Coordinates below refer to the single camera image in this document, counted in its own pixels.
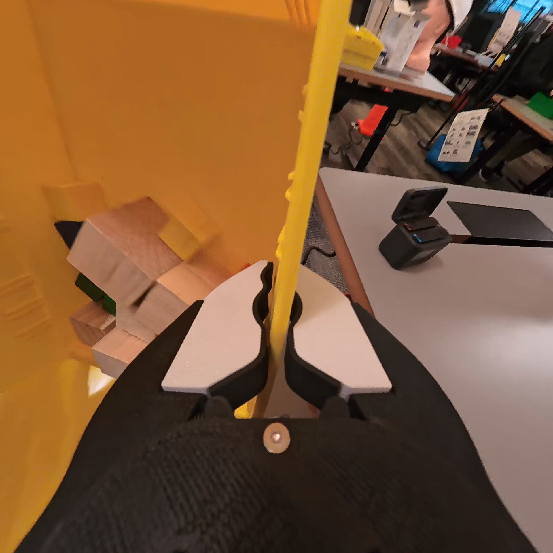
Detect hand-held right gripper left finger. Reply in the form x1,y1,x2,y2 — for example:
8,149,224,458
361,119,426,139
161,260,274,409

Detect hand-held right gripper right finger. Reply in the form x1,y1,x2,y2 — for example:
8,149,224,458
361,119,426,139
284,267,394,410

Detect pile of wooden cubes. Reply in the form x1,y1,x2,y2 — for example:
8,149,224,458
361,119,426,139
41,181,243,381

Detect yellow plastic box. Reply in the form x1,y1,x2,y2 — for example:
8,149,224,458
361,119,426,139
0,0,353,553

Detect white carton box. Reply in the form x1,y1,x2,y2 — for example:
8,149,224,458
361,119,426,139
380,4,429,72

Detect black battery charging case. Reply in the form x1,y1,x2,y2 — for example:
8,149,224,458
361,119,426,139
379,187,452,270

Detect black flat pad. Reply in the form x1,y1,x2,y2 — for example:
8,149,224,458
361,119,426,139
446,201,553,249

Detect blue storage bin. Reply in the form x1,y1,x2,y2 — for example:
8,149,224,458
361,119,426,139
425,134,484,174

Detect printed paper sheet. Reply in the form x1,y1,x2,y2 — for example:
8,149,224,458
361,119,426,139
437,108,490,162

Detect grey table with black legs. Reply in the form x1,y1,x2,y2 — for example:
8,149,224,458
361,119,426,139
339,63,456,171

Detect wooden edged table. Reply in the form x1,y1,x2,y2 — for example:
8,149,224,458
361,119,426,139
493,94,553,144

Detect black tripod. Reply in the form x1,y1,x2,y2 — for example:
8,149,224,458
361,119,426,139
417,6,546,149

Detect green storage bin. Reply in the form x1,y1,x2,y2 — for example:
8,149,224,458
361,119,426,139
528,91,553,120

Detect black floor cable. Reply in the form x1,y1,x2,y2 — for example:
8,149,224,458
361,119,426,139
301,245,337,265

